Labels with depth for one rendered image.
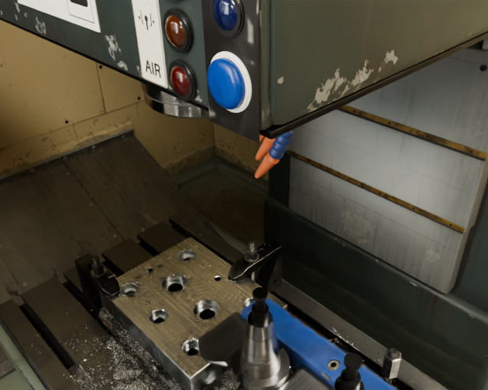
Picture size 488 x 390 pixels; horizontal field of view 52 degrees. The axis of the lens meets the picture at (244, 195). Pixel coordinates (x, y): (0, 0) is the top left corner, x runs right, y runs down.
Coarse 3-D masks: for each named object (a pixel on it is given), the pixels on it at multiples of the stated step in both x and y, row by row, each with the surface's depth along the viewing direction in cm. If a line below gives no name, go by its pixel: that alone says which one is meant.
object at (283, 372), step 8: (240, 352) 55; (280, 352) 55; (232, 360) 54; (288, 360) 54; (232, 368) 54; (240, 368) 53; (280, 368) 53; (288, 368) 53; (232, 376) 55; (240, 376) 53; (248, 376) 53; (280, 376) 53; (288, 376) 55; (240, 384) 54; (248, 384) 53; (256, 384) 52; (264, 384) 52; (272, 384) 52; (280, 384) 52
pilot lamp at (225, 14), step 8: (216, 0) 27; (224, 0) 27; (216, 8) 27; (224, 8) 27; (232, 8) 26; (216, 16) 27; (224, 16) 27; (232, 16) 27; (224, 24) 27; (232, 24) 27
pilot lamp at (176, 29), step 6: (168, 18) 31; (174, 18) 30; (168, 24) 31; (174, 24) 31; (180, 24) 30; (168, 30) 31; (174, 30) 31; (180, 30) 30; (168, 36) 31; (174, 36) 31; (180, 36) 31; (174, 42) 31; (180, 42) 31
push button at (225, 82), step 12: (216, 60) 29; (228, 60) 28; (216, 72) 29; (228, 72) 28; (240, 72) 28; (216, 84) 29; (228, 84) 29; (240, 84) 28; (216, 96) 30; (228, 96) 29; (240, 96) 28; (228, 108) 30
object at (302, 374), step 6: (294, 372) 54; (300, 372) 54; (306, 372) 54; (312, 372) 54; (288, 378) 54; (294, 378) 53; (300, 378) 53; (306, 378) 53; (312, 378) 53; (318, 378) 53; (288, 384) 53; (294, 384) 53; (300, 384) 53; (306, 384) 53; (312, 384) 53; (318, 384) 53; (324, 384) 53
